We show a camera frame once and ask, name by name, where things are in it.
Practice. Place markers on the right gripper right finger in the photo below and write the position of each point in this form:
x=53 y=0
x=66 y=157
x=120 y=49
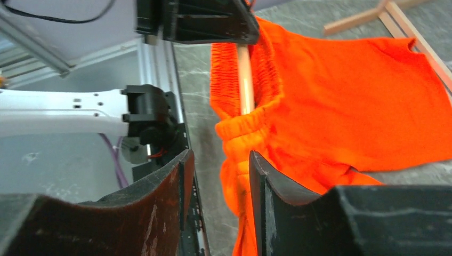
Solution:
x=347 y=220

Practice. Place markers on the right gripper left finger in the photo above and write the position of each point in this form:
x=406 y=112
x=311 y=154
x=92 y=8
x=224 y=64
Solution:
x=145 y=218

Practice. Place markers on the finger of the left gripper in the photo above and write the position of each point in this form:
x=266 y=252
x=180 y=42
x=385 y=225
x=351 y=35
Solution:
x=206 y=22

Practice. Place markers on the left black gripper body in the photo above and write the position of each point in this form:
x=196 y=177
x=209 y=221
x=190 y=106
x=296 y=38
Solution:
x=149 y=16

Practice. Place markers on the orange shorts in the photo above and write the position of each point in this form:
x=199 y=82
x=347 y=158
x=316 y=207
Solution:
x=326 y=113

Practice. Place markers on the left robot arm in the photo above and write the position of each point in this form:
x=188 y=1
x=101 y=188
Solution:
x=140 y=111

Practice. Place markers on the wooden clothes rack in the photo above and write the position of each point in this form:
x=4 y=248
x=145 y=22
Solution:
x=396 y=22

